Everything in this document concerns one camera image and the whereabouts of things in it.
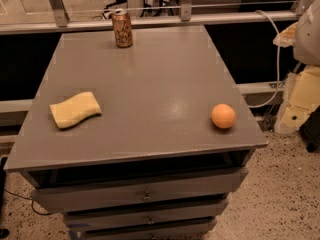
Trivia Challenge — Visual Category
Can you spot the orange soda can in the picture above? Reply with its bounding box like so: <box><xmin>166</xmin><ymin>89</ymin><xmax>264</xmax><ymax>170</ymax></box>
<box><xmin>112</xmin><ymin>9</ymin><xmax>133</xmax><ymax>48</ymax></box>

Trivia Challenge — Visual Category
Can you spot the white cable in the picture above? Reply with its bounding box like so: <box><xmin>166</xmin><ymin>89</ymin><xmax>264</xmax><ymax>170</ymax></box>
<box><xmin>248</xmin><ymin>9</ymin><xmax>284</xmax><ymax>109</ymax></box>

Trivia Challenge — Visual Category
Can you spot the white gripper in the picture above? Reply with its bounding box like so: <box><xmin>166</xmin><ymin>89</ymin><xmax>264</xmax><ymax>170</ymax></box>
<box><xmin>273</xmin><ymin>0</ymin><xmax>320</xmax><ymax>134</ymax></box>

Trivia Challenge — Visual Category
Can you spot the orange fruit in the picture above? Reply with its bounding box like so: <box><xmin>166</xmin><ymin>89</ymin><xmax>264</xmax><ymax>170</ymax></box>
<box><xmin>211</xmin><ymin>104</ymin><xmax>236</xmax><ymax>129</ymax></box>

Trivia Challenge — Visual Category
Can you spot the black floor cable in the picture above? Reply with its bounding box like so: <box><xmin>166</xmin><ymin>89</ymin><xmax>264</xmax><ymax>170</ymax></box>
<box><xmin>3</xmin><ymin>188</ymin><xmax>51</xmax><ymax>217</ymax></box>

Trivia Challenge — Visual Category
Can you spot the grey drawer cabinet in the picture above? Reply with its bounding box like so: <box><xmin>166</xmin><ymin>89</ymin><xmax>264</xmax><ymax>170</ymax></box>
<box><xmin>6</xmin><ymin>26</ymin><xmax>266</xmax><ymax>240</ymax></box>

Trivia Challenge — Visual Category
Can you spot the yellow sponge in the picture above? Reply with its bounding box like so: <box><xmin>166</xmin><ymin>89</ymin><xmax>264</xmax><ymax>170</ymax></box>
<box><xmin>49</xmin><ymin>92</ymin><xmax>102</xmax><ymax>129</ymax></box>

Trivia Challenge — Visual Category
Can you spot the metal railing frame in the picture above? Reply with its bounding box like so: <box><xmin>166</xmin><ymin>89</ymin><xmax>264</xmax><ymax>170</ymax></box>
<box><xmin>0</xmin><ymin>0</ymin><xmax>314</xmax><ymax>35</ymax></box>

